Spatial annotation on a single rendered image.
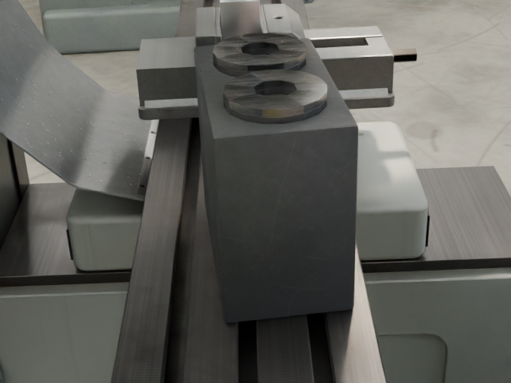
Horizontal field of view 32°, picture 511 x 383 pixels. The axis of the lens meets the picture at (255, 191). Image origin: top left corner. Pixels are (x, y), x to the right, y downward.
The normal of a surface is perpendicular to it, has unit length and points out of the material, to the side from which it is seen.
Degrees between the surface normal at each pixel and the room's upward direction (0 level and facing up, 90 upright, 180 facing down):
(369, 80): 90
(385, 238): 90
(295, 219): 90
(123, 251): 90
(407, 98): 0
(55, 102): 45
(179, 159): 0
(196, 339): 0
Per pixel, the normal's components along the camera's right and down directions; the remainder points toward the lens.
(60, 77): 0.69, -0.64
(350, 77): 0.05, 0.49
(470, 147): -0.04, -0.87
